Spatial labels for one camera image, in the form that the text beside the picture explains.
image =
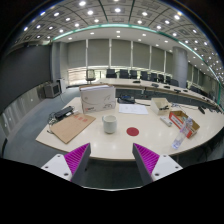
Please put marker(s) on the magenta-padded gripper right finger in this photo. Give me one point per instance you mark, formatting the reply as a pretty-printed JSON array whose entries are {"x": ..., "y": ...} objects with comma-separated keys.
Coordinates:
[{"x": 146, "y": 159}]

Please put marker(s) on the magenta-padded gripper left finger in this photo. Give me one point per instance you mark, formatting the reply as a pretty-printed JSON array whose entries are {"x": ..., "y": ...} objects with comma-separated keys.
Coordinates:
[{"x": 77, "y": 159}]

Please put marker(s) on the clear plastic water bottle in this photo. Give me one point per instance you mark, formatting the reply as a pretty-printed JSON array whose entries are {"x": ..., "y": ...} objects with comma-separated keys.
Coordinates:
[{"x": 180, "y": 135}]

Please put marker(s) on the flat round red coaster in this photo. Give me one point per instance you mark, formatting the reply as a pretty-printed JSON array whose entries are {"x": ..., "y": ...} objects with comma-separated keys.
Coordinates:
[{"x": 132, "y": 131}]

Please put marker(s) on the brown paper envelope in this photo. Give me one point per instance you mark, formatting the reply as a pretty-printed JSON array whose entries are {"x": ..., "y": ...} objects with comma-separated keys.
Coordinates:
[{"x": 71, "y": 127}]

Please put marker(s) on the white remote control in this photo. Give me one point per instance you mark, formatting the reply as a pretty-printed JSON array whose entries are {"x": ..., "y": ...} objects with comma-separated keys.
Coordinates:
[{"x": 165, "y": 121}]

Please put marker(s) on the white ceramic mug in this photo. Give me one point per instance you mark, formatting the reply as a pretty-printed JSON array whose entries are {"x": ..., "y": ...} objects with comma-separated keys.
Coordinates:
[{"x": 109, "y": 125}]

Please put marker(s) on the black power adapter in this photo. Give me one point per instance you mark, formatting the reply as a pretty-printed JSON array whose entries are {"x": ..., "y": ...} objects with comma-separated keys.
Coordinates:
[{"x": 63, "y": 112}]

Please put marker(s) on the open red cardboard box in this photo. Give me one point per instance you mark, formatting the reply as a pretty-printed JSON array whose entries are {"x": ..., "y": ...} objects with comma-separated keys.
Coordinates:
[{"x": 177, "y": 117}]

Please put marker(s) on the white paper sheet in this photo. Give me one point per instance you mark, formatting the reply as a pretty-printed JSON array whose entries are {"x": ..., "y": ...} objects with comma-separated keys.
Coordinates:
[{"x": 133, "y": 109}]

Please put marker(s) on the small open white box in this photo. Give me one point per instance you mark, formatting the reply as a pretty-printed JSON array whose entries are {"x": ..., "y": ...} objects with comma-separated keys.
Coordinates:
[{"x": 159, "y": 107}]

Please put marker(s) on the black desk phone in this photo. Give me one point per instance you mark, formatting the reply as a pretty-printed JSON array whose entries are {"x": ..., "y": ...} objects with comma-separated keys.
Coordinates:
[{"x": 126, "y": 99}]

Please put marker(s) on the white paper ream box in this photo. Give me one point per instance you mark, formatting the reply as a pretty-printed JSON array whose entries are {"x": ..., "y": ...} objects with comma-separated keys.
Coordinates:
[{"x": 97, "y": 99}]

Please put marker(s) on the grey CRT monitor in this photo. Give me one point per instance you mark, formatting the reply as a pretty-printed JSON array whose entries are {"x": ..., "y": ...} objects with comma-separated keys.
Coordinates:
[{"x": 52, "y": 90}]

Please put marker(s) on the long curved conference table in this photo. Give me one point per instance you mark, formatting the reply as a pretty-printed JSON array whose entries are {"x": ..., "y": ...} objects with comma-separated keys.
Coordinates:
[{"x": 116, "y": 82}]

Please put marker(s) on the row of black office chairs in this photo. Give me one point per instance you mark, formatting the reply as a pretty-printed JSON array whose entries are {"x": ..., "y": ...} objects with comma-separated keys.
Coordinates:
[{"x": 124, "y": 74}]

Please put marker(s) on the round ceiling lights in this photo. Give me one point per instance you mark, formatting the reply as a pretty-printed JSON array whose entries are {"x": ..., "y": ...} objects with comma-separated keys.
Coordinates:
[{"x": 117, "y": 10}]

